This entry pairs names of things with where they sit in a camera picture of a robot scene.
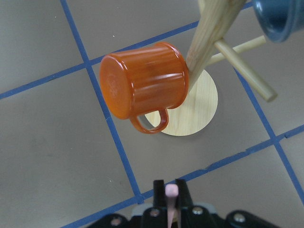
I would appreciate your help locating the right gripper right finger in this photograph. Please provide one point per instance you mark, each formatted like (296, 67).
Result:
(184, 200)

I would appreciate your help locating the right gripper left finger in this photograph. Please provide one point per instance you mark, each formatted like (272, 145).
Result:
(159, 197)

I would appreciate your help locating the pink chopstick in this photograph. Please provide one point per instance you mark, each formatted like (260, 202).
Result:
(171, 193)

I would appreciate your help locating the orange mug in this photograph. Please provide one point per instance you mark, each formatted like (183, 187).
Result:
(142, 84)

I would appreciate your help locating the wooden mug tree stand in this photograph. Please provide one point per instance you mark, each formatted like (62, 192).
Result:
(209, 47)

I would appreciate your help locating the blue mug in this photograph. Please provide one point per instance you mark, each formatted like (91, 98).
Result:
(279, 19)

